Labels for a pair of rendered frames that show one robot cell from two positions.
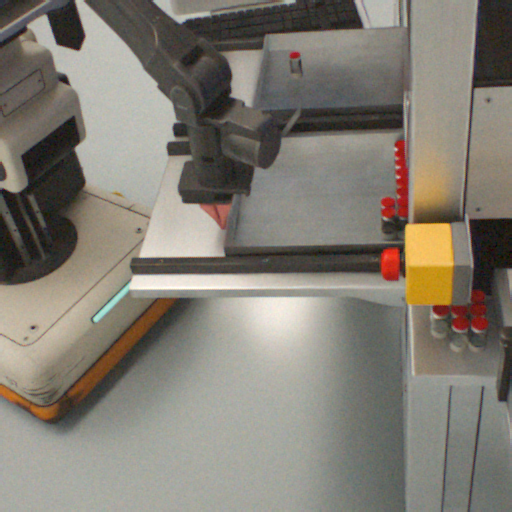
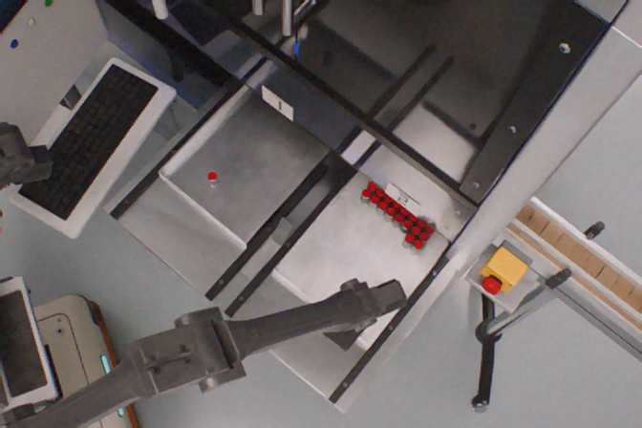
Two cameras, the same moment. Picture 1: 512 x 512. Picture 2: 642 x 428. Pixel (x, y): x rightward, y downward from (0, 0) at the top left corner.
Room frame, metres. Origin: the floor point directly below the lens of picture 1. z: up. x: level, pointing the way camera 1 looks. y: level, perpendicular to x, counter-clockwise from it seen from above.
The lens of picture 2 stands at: (0.89, 0.33, 2.45)
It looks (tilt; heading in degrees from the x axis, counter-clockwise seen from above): 71 degrees down; 289
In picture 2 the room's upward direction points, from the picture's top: 7 degrees clockwise
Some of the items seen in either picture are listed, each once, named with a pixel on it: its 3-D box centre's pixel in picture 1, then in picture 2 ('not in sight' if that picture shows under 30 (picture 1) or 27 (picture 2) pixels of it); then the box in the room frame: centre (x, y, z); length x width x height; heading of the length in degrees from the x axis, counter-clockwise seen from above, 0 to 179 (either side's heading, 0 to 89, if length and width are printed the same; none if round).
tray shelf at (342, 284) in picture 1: (308, 143); (289, 227); (1.11, -0.12, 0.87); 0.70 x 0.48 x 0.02; 167
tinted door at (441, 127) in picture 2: not in sight; (412, 47); (0.99, -0.27, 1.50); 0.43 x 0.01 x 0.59; 167
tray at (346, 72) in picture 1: (351, 73); (252, 155); (1.26, -0.23, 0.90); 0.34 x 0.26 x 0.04; 77
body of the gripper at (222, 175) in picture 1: (214, 164); (350, 319); (0.90, 0.04, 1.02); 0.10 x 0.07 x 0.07; 76
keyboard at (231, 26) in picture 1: (269, 23); (89, 138); (1.66, -0.12, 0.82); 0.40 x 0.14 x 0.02; 87
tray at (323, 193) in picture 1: (344, 193); (369, 248); (0.93, -0.15, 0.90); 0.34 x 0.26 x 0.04; 78
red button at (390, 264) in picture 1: (396, 264); (492, 284); (0.67, -0.16, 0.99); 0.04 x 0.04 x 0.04; 77
